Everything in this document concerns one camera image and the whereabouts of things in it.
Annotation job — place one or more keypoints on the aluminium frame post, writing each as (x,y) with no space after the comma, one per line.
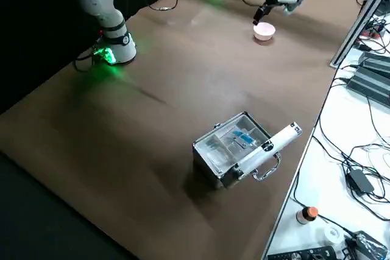
(355,28)

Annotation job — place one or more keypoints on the blue white medicine sachet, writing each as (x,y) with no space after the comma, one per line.
(247,139)
(238,133)

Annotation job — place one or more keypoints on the usb hub with plugs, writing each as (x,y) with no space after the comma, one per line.
(371,32)

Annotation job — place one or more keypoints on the black laptop adapter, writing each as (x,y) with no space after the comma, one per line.
(361,179)

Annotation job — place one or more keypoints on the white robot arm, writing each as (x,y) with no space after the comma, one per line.
(103,7)

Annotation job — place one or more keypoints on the white tape roll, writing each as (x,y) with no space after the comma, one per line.
(333,235)

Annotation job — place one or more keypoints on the clear plastic packet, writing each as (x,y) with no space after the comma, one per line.
(213,147)

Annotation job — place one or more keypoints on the orange capped bottle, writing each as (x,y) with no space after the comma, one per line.
(306,215)

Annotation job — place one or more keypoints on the black power brick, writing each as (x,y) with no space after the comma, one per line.
(370,86)
(376,63)

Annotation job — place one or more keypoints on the black control device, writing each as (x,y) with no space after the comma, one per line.
(304,254)

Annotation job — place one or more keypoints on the black pouch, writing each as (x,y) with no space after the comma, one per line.
(370,246)

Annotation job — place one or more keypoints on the open aluminium case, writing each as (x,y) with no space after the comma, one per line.
(207,162)

